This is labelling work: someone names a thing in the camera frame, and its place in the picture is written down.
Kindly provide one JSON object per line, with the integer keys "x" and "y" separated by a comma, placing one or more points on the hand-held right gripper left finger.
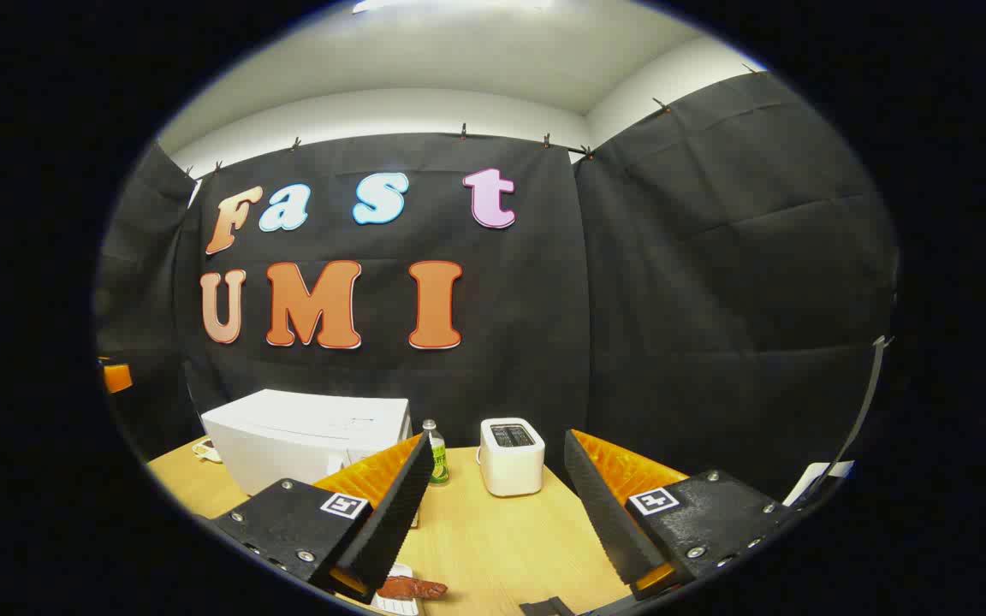
{"x": 390, "y": 522}

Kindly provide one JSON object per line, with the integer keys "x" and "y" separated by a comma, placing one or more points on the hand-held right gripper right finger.
{"x": 608, "y": 522}

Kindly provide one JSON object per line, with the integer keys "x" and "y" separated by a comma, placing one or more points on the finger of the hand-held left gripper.
{"x": 116, "y": 377}

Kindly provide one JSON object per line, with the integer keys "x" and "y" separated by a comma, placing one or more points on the red-brown roasted meat piece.
{"x": 412, "y": 588}

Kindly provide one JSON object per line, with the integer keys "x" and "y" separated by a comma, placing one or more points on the white microwave oven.
{"x": 305, "y": 428}

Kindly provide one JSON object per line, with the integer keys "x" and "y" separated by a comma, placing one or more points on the green label drink bottle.
{"x": 437, "y": 462}

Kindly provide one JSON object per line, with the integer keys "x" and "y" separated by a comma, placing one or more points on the white ribbed rectangular plate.
{"x": 399, "y": 607}

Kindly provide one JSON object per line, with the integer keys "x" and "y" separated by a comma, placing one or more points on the black table clamp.
{"x": 544, "y": 607}

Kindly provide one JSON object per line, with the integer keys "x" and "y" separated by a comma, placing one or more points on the white toaster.
{"x": 512, "y": 466}

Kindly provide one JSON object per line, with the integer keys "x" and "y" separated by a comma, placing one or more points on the white power plug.
{"x": 206, "y": 452}

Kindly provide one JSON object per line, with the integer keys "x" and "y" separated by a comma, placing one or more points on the white low stand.
{"x": 814, "y": 481}

